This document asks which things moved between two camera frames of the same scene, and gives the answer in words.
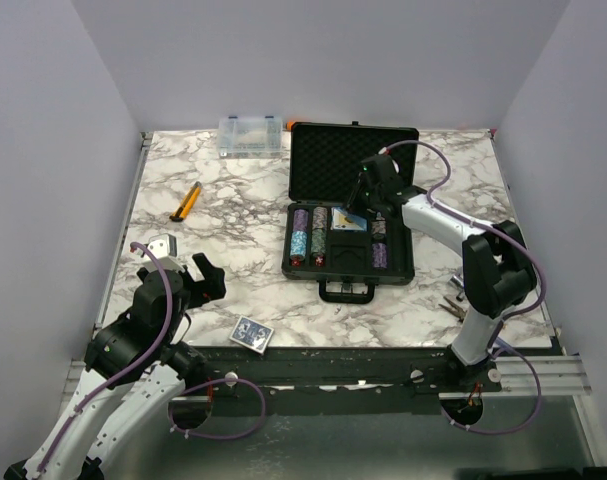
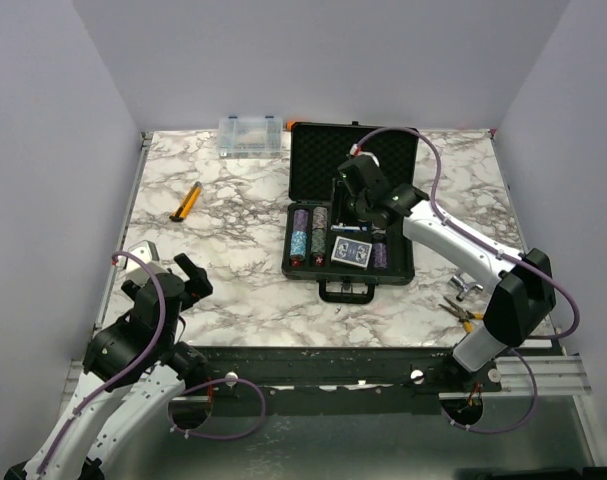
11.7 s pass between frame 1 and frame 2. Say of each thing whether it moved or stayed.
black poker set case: stayed
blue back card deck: moved
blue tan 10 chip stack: stayed
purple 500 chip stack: stayed
